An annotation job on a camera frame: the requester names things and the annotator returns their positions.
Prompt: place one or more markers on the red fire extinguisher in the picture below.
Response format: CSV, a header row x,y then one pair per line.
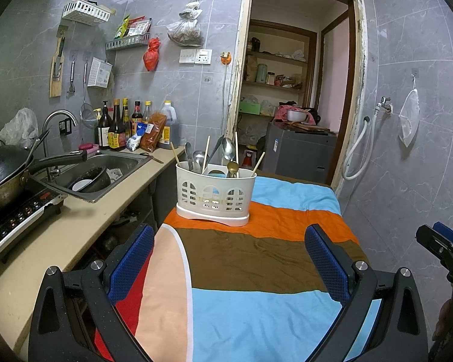
x,y
248,159

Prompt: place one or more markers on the green box on shelf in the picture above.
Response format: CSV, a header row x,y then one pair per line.
x,y
246,107

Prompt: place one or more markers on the white wall basket upper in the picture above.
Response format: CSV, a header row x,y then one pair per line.
x,y
85,12

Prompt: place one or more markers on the cream chopstick in holder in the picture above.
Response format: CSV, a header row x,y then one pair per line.
x,y
237,153

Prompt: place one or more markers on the orange spice packet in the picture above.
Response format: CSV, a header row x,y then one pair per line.
x,y
150,138

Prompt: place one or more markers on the wooden cutting board hanging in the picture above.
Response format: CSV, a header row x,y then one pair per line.
x,y
56,70

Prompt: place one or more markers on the white wall socket plate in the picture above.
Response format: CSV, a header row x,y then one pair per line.
x,y
190,56

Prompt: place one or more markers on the silver spoon in holder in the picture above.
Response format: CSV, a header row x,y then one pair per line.
x,y
228,149

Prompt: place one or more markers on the wooden shelf unit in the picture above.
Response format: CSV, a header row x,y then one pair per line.
x,y
279,66

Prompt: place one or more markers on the white plastic bag by stove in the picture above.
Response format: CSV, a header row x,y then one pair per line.
x,y
21,130

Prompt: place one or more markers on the orange wall hook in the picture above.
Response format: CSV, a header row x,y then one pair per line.
x,y
225,58

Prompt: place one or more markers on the gold spoon in holder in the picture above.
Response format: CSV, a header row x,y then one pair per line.
x,y
232,169

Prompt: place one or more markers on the black bowl in sink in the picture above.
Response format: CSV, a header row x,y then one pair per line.
x,y
94,180

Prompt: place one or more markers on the induction cooktop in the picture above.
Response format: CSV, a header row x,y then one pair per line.
x,y
34,204

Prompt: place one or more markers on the clear bag of dried goods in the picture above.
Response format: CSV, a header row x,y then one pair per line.
x,y
187,31

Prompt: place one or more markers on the steel kitchen sink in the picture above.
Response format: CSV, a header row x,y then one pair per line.
x,y
119,166

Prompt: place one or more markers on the striped colourful table cloth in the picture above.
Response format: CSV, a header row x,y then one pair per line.
x,y
202,291

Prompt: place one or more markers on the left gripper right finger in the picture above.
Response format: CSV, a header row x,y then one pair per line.
x,y
381,317

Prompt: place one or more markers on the dark soy sauce bottle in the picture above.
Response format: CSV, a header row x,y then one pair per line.
x,y
104,123

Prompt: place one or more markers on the red plastic bag hanging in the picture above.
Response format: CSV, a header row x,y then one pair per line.
x,y
151,57

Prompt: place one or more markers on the white mesh bag on wall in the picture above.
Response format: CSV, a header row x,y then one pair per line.
x,y
409,116

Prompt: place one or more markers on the large oil bottle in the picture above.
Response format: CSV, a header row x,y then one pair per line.
x,y
171,132

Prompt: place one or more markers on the black wok pan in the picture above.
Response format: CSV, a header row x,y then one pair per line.
x,y
17,165

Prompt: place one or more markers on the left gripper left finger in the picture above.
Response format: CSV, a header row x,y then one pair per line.
x,y
68,303

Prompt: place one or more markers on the white bowl on cabinet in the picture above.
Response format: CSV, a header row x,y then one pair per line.
x,y
296,115

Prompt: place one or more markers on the white plastic utensil holder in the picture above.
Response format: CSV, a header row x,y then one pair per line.
x,y
213,196

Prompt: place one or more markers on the grey wall shelf rack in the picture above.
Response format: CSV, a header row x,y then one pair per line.
x,y
127,42

